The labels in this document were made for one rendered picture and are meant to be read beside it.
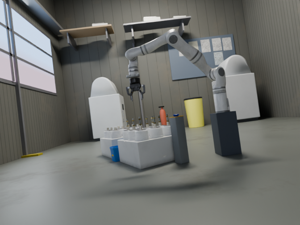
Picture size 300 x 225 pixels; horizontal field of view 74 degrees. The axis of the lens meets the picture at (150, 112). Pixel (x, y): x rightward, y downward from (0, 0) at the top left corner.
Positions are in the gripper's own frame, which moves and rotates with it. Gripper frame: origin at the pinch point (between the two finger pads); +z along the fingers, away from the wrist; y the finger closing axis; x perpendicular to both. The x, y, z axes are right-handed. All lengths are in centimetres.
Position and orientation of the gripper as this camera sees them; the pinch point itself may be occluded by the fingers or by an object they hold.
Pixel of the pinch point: (136, 98)
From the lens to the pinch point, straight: 143.4
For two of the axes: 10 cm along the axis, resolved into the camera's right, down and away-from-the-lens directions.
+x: -0.8, -0.1, -10.0
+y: -9.9, 1.3, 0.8
